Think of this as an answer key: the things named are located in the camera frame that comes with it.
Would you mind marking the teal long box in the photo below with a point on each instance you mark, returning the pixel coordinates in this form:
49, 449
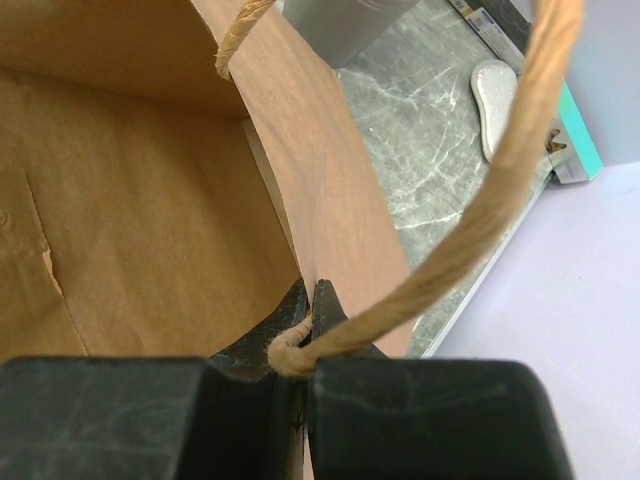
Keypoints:
570, 149

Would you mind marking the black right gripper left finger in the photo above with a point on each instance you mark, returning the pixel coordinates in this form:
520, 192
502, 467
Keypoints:
228, 416

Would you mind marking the brown paper bag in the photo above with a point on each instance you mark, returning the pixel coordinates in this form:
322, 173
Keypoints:
169, 169

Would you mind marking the black rectangular device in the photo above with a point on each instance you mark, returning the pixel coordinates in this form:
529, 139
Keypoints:
500, 25

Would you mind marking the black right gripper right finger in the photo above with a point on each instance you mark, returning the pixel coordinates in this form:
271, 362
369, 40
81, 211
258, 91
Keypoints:
373, 417

